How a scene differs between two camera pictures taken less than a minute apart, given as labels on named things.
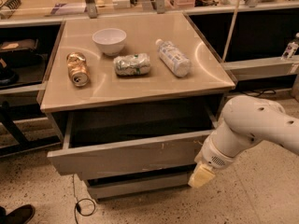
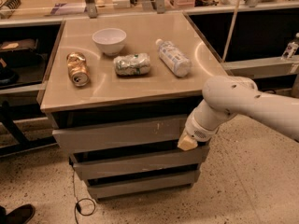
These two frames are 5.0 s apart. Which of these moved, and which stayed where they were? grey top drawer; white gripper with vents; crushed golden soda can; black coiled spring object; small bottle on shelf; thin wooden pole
Moved: white gripper with vents; grey top drawer
Stayed: small bottle on shelf; thin wooden pole; crushed golden soda can; black coiled spring object
